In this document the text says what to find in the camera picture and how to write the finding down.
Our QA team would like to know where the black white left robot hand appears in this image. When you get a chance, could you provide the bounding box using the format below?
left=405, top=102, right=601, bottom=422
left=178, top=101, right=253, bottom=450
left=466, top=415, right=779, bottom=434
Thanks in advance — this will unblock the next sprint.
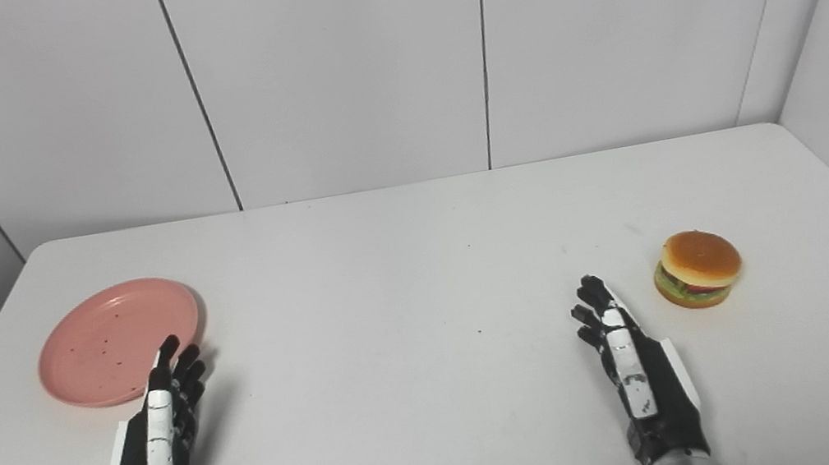
left=85, top=329, right=222, bottom=465

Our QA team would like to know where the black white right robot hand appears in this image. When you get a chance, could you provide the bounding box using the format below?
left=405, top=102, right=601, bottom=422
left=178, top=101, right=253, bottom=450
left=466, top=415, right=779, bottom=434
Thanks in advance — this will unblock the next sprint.
left=564, top=260, right=715, bottom=465

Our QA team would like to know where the pink round plate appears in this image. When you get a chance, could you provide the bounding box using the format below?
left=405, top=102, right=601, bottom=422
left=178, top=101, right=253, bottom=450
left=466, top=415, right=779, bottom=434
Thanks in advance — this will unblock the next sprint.
left=26, top=270, right=213, bottom=417

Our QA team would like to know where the toy hamburger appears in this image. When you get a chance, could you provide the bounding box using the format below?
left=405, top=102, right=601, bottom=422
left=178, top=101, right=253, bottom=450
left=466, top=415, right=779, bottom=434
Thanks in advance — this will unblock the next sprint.
left=647, top=223, right=749, bottom=315

